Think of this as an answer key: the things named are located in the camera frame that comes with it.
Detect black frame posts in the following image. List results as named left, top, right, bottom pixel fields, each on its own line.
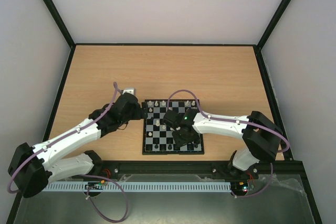
left=26, top=0, right=323, bottom=224

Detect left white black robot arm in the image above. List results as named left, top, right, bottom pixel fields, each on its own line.
left=8, top=93, right=146, bottom=198

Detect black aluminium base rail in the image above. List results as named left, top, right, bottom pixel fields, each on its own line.
left=89, top=161, right=307, bottom=182

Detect black and silver chessboard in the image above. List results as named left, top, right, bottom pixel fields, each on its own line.
left=142, top=99, right=204, bottom=155

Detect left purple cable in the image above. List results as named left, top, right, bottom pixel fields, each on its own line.
left=6, top=82, right=131, bottom=222

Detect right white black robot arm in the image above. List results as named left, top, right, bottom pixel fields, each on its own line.
left=163, top=109, right=282, bottom=178

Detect light blue cable duct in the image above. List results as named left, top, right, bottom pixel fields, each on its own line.
left=43, top=182, right=232, bottom=193

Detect purple cable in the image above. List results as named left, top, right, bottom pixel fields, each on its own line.
left=166, top=89, right=291, bottom=199
left=6, top=82, right=131, bottom=222

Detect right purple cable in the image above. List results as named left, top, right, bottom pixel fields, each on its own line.
left=166, top=89, right=291, bottom=199

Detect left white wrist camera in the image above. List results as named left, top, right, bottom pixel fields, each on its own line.
left=122, top=87, right=136, bottom=96

